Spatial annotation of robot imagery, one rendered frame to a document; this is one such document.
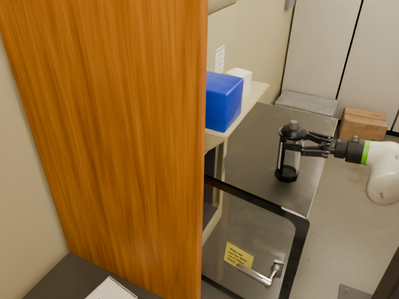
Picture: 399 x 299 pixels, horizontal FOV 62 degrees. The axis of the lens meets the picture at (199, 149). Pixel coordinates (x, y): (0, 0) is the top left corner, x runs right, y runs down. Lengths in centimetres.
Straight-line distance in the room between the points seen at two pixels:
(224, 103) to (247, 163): 94
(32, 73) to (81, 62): 16
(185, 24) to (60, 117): 42
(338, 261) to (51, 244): 189
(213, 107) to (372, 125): 308
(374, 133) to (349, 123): 25
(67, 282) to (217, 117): 75
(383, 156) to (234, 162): 64
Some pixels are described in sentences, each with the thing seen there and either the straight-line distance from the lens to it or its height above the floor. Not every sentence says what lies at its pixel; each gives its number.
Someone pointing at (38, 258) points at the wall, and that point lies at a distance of 123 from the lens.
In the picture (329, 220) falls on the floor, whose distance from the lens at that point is 280.
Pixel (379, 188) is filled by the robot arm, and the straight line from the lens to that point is 127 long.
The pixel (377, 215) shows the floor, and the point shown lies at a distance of 301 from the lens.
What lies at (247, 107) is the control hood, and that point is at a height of 151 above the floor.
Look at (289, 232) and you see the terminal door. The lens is 75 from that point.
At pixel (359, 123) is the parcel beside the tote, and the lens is 366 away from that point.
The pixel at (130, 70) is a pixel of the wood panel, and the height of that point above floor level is 165.
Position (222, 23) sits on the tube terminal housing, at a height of 168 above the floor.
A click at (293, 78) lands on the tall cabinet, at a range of 397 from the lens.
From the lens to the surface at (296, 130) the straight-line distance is 136.
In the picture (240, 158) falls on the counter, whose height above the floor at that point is 94.
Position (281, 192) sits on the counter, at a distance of 146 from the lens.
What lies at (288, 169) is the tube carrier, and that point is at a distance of 142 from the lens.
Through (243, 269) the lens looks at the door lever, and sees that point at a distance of 83.
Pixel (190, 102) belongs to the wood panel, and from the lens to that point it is 59.
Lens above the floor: 187
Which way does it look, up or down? 34 degrees down
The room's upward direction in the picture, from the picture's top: 1 degrees clockwise
